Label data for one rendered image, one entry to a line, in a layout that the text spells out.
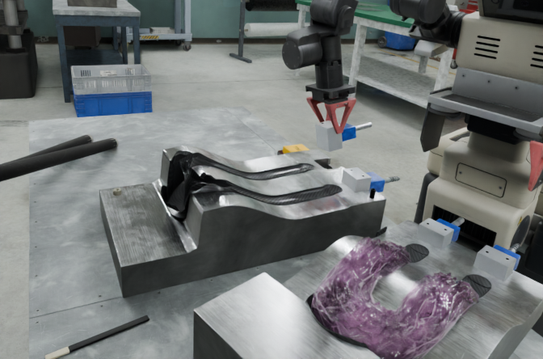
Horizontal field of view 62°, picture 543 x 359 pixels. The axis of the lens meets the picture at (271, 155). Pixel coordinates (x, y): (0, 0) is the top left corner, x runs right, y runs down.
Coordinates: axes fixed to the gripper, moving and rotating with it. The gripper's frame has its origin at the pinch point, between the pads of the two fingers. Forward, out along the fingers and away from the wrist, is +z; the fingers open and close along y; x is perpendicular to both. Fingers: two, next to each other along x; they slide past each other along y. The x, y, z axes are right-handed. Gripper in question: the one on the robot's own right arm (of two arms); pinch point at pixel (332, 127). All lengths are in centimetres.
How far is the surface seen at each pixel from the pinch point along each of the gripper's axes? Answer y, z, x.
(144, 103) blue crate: -307, 47, 10
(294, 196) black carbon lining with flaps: 9.1, 8.6, -15.5
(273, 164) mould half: -4.5, 6.6, -13.1
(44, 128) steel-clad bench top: -63, 1, -58
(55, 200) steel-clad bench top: -19, 7, -58
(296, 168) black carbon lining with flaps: -1.5, 7.8, -9.1
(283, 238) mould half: 16.6, 12.0, -22.3
